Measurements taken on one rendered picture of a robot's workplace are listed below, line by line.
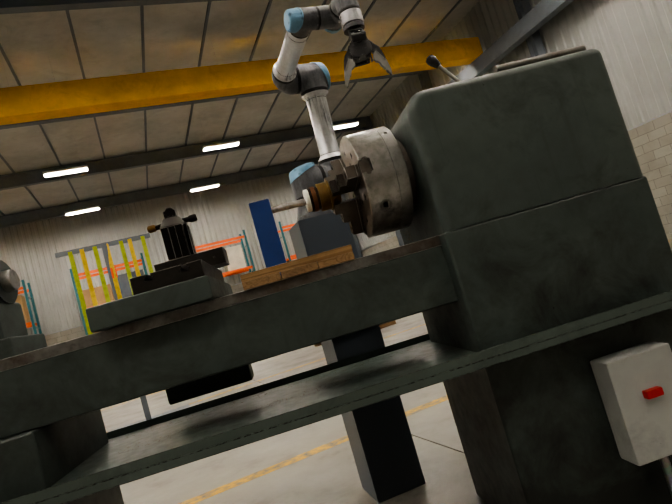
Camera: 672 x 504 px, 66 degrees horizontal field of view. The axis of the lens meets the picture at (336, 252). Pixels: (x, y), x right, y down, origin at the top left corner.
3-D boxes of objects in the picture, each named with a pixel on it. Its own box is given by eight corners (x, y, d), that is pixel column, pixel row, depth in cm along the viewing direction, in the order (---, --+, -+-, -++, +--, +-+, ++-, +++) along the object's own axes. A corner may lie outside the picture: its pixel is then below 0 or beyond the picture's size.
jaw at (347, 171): (363, 174, 155) (367, 156, 144) (368, 189, 154) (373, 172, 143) (327, 183, 154) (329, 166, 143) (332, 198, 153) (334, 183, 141)
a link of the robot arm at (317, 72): (317, 196, 222) (286, 71, 221) (349, 189, 227) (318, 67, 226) (326, 191, 211) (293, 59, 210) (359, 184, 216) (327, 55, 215)
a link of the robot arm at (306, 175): (292, 203, 217) (283, 173, 218) (322, 197, 222) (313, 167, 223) (299, 196, 206) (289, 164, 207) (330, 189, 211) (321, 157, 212)
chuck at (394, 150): (395, 230, 175) (370, 139, 174) (422, 224, 144) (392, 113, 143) (385, 232, 174) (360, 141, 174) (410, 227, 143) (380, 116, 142)
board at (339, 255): (340, 268, 173) (337, 257, 173) (355, 258, 137) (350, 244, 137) (252, 293, 169) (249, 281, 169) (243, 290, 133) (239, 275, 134)
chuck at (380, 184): (385, 232, 174) (360, 141, 174) (410, 227, 143) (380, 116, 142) (360, 239, 173) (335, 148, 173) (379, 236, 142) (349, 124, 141)
